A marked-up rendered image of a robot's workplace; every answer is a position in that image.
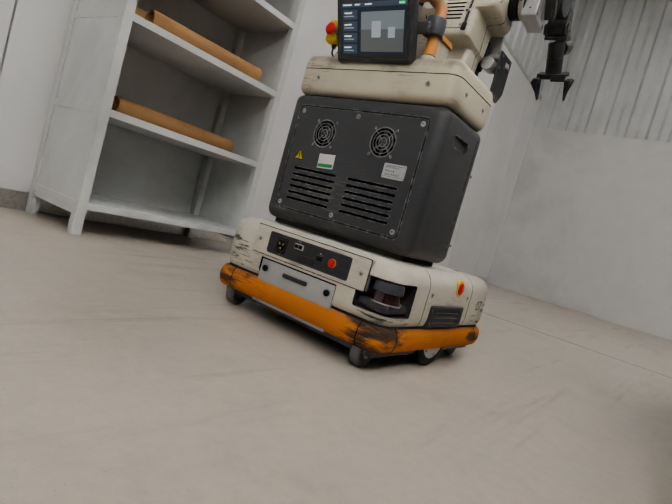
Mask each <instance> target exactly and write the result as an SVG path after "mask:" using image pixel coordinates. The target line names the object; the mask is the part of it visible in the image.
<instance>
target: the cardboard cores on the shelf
mask: <svg viewBox="0 0 672 504"><path fill-rule="evenodd" d="M135 14H137V15H139V16H141V17H142V18H144V19H146V20H148V21H150V22H151V23H153V24H155V25H157V26H159V27H161V28H162V29H164V30H166V31H168V32H170V33H171V34H173V35H175V36H177V37H179V38H180V39H182V40H184V41H186V42H188V43H190V44H191V45H193V46H195V47H197V48H199V49H200V50H202V51H204V52H206V53H208V54H210V55H211V56H213V57H215V58H217V59H219V60H220V61H222V62H224V63H226V64H228V65H229V66H231V67H233V68H235V69H237V70H239V71H240V72H242V73H244V74H246V75H248V76H249V77H251V78H253V79H255V80H257V81H259V80H260V78H261V75H262V72H261V69H259V68H257V67H256V66H254V65H252V64H250V63H248V62H247V61H245V60H243V59H241V58H240V57H238V56H236V55H234V54H233V53H231V52H229V51H227V50H225V49H224V48H222V47H220V46H218V45H217V44H215V43H213V42H211V41H209V40H208V39H206V38H204V37H202V36H201V35H199V34H197V33H195V32H194V31H192V30H190V29H188V28H186V27H185V26H183V25H181V24H179V23H178V22H176V21H174V20H172V19H170V18H169V17H167V16H165V15H163V14H162V13H160V12H158V11H156V10H155V9H150V10H149V11H148V12H146V11H144V10H142V9H140V8H139V7H137V6H136V10H135ZM111 109H112V110H115V111H117V112H120V113H123V114H126V115H129V116H131V117H134V118H137V119H140V120H142V121H145V122H148V123H151V124H154V125H156V126H159V127H162V128H165V129H168V130H170V131H173V132H176V133H179V134H181V135H184V136H187V137H190V138H193V139H195V140H198V141H201V142H204V143H206V144H209V145H212V146H215V147H218V148H220V149H223V150H226V151H229V152H231V151H232V150H233V142H232V141H231V140H229V139H227V138H224V137H221V136H219V135H216V134H214V133H211V132H209V131H206V130H203V129H201V128H198V127H196V126H193V125H191V124H188V123H186V122H183V121H180V120H178V119H175V118H173V117H170V116H168V115H165V114H163V113H160V112H157V111H155V110H152V109H150V108H147V107H145V106H142V105H139V104H137V103H134V102H132V101H129V100H127V99H124V98H122V97H119V96H114V100H113V104H112V108H111Z"/></svg>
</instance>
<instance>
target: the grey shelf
mask: <svg viewBox="0 0 672 504"><path fill-rule="evenodd" d="M306 1H307V0H74V2H73V6H72V10H71V15H70V19H69V23H68V27H67V32H66V36H65V40H64V45H63V49H62V53H61V57H60V62H59V66H58V70H57V75H56V79H55V83H54V87H53V92H52V96H51V100H50V104H49V109H48V113H47V117H46V122H45V126H44V130H43V134H42V139H41V143H40V147H39V151H38V156H37V160H36V164H35V169H34V173H33V177H32V181H31V186H30V190H29V194H28V198H27V203H26V207H25V211H27V212H29V213H36V214H38V210H39V206H40V202H41V199H43V200H45V201H48V202H50V203H52V204H54V205H56V206H59V207H61V208H63V209H65V210H67V211H69V212H71V214H70V219H69V223H68V227H67V231H66V232H68V233H70V234H73V235H81V232H82V228H83V224H84V220H85V215H86V211H87V210H89V211H95V212H101V213H107V214H112V215H118V216H124V217H129V218H135V219H141V220H147V221H152V222H158V223H164V224H169V225H175V226H181V227H186V229H185V233H184V236H186V237H190V238H193V237H194V233H195V229H198V230H204V231H210V232H215V233H219V234H222V235H224V236H227V237H230V238H232V242H231V246H230V250H229V254H230V252H231V249H232V245H233V241H234V237H235V234H236V230H237V227H238V224H239V223H240V222H241V221H242V220H243V219H244V218H247V217H249V215H250V211H251V207H252V203H253V200H254V196H255V192H256V188H257V185H258V181H259V177H260V173H261V170H262V166H263V162H264V158H265V155H266V151H267V147H268V143H269V140H270V136H271V132H272V128H273V125H274V121H275V117H276V113H277V110H278V106H279V102H280V98H281V95H282V91H283V87H284V83H285V80H286V76H287V72H288V68H289V65H290V61H291V57H292V53H293V50H294V46H295V42H296V38H297V35H298V31H299V27H300V23H301V20H302V16H303V12H304V8H305V5H306ZM136 6H137V7H139V8H140V9H142V10H144V11H146V12H148V11H149V10H150V9H155V10H156V11H158V12H160V13H162V14H163V15H165V16H167V17H169V18H170V19H172V20H174V21H176V22H178V23H179V24H181V25H183V26H185V27H186V28H188V29H190V30H192V31H194V32H195V33H197V34H199V35H201V36H202V37H204V38H206V39H208V40H209V41H211V42H213V43H215V44H217V45H218V46H220V47H222V48H224V49H225V50H227V51H229V52H231V53H233V54H234V55H236V56H238V57H240V58H241V59H243V60H245V61H247V62H248V63H250V64H252V65H254V66H256V67H257V68H259V69H261V72H262V75H261V78H260V80H259V81H257V80H255V79H253V78H251V77H249V76H248V75H246V74H244V73H242V72H240V71H239V70H237V69H235V68H233V67H231V66H229V65H228V64H226V63H224V62H222V61H220V60H219V59H217V58H215V57H213V56H211V55H210V54H208V53H206V52H204V51H202V50H200V49H199V48H197V47H195V46H193V45H191V44H190V43H188V42H186V41H184V40H182V39H180V38H179V37H177V36H175V35H173V34H171V33H170V32H168V31H166V30H164V29H162V28H161V27H159V26H157V25H155V24H153V23H151V22H150V21H148V20H146V19H144V18H142V17H141V16H139V15H137V14H135V10H136ZM231 50H232V51H231ZM114 96H119V97H122V98H124V99H127V100H129V101H132V102H134V103H137V104H139V105H142V106H145V107H147V108H150V109H152V110H155V111H157V112H160V113H163V114H165V115H168V116H170V117H173V118H175V119H178V120H180V121H183V122H186V123H188V124H191V125H193V126H196V127H198V128H201V129H203V130H206V131H209V132H211V133H214V134H216V135H219V136H221V137H224V138H227V139H229V140H231V141H232V142H233V150H232V151H231V152H229V151H226V150H223V149H220V148H218V147H215V146H212V145H209V144H206V143H204V142H201V141H198V140H195V139H193V138H190V137H187V136H184V135H181V134H179V133H176V132H173V131H170V130H168V129H165V128H162V127H159V126H156V125H154V124H151V123H148V122H145V121H142V120H140V119H137V118H134V117H131V116H129V115H126V114H123V113H120V112H117V111H115V110H112V109H111V108H112V104H113V100H114ZM215 112H216V113H215ZM199 174H200V175H199ZM198 178H199V179H198ZM190 209H191V210H190Z"/></svg>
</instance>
